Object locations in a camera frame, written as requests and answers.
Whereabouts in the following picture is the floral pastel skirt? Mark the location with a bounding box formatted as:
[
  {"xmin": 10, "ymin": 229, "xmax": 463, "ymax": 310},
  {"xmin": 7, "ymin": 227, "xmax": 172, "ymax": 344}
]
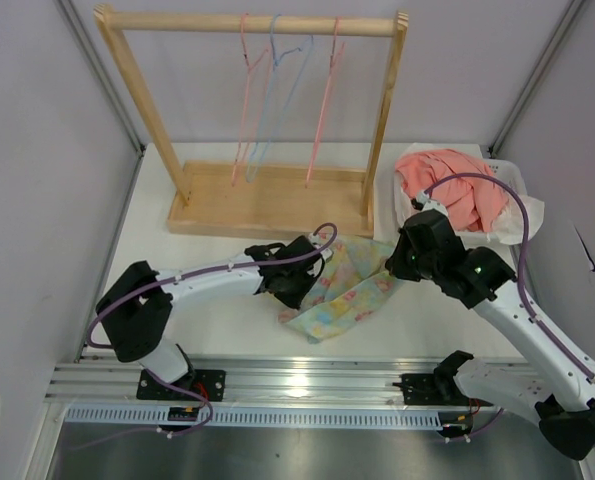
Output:
[{"xmin": 277, "ymin": 236, "xmax": 402, "ymax": 343}]

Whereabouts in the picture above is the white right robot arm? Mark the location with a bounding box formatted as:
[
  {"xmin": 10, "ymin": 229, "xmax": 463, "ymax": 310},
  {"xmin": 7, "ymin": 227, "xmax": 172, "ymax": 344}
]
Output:
[{"xmin": 386, "ymin": 210, "xmax": 595, "ymax": 461}]

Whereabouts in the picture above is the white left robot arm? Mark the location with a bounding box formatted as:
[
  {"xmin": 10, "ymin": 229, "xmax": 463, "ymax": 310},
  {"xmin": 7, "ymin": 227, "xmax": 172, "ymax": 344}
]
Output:
[{"xmin": 96, "ymin": 235, "xmax": 332, "ymax": 400}]

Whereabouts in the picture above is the wooden hanger rack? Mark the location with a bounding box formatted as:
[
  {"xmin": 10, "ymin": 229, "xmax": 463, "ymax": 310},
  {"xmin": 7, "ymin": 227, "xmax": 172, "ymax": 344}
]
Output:
[{"xmin": 94, "ymin": 4, "xmax": 409, "ymax": 238}]

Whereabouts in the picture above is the coral pink garment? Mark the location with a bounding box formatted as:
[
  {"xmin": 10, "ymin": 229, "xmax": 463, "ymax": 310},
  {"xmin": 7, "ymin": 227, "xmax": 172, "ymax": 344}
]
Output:
[{"xmin": 395, "ymin": 149, "xmax": 509, "ymax": 233}]

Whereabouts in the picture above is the white sheer garment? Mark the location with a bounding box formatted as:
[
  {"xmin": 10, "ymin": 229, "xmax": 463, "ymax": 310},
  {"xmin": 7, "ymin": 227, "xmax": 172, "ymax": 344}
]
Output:
[{"xmin": 487, "ymin": 195, "xmax": 545, "ymax": 246}]

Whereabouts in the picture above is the white plastic laundry basket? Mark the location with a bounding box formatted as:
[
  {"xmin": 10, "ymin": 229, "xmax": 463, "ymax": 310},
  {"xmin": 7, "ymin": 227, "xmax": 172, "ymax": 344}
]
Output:
[{"xmin": 393, "ymin": 159, "xmax": 528, "ymax": 245}]

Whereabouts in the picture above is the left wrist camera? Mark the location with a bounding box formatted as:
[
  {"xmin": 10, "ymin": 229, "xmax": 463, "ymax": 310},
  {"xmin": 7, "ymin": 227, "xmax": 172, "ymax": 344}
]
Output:
[{"xmin": 311, "ymin": 241, "xmax": 334, "ymax": 263}]

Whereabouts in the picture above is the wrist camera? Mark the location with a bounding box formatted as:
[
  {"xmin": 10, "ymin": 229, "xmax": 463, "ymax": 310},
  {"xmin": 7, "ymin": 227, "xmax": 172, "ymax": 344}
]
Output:
[
  {"xmin": 311, "ymin": 241, "xmax": 334, "ymax": 263},
  {"xmin": 411, "ymin": 190, "xmax": 448, "ymax": 216}
]

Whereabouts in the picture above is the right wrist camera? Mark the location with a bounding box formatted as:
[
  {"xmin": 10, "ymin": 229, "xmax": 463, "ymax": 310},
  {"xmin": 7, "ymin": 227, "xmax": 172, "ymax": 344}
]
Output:
[{"xmin": 411, "ymin": 190, "xmax": 448, "ymax": 216}]

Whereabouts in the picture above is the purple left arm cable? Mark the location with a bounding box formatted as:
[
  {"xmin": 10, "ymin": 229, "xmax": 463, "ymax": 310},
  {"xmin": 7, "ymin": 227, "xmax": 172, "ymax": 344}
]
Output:
[{"xmin": 66, "ymin": 222, "xmax": 339, "ymax": 451}]

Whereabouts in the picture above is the aluminium mounting rail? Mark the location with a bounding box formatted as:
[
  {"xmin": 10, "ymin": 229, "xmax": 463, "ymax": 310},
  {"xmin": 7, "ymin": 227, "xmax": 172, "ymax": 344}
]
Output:
[{"xmin": 44, "ymin": 352, "xmax": 440, "ymax": 410}]

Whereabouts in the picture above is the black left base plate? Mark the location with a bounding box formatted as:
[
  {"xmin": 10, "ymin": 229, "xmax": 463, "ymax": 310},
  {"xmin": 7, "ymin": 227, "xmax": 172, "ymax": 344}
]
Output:
[{"xmin": 136, "ymin": 369, "xmax": 227, "ymax": 402}]

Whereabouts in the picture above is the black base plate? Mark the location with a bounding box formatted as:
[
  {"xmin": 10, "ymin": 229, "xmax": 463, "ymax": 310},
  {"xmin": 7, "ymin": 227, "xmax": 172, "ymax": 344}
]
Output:
[
  {"xmin": 391, "ymin": 373, "xmax": 460, "ymax": 406},
  {"xmin": 136, "ymin": 369, "xmax": 227, "ymax": 402}
]

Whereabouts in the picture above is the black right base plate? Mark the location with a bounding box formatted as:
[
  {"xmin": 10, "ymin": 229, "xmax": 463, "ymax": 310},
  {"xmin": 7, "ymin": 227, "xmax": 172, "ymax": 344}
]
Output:
[{"xmin": 391, "ymin": 373, "xmax": 460, "ymax": 406}]

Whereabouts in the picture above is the right pink wire hanger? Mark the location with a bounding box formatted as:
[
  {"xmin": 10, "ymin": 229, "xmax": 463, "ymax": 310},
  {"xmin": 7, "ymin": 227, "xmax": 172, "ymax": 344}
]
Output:
[{"xmin": 305, "ymin": 17, "xmax": 345, "ymax": 187}]

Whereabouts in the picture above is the pink wire hanger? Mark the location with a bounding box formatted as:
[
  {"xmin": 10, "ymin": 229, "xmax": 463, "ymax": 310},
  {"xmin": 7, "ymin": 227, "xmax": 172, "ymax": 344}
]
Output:
[
  {"xmin": 305, "ymin": 17, "xmax": 345, "ymax": 187},
  {"xmin": 231, "ymin": 13, "xmax": 271, "ymax": 186}
]

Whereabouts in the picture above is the blue wire hanger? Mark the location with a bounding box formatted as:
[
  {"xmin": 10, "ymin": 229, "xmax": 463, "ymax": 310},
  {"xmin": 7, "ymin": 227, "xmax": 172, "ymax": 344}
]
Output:
[{"xmin": 245, "ymin": 14, "xmax": 314, "ymax": 183}]

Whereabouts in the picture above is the left pink wire hanger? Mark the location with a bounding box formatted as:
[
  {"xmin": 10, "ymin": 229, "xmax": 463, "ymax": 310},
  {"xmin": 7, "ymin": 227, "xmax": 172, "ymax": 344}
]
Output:
[{"xmin": 231, "ymin": 13, "xmax": 271, "ymax": 186}]

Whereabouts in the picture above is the white slotted cable duct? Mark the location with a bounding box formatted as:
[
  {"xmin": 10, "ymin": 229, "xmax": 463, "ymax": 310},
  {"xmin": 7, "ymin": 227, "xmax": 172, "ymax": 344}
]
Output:
[{"xmin": 64, "ymin": 403, "xmax": 451, "ymax": 431}]

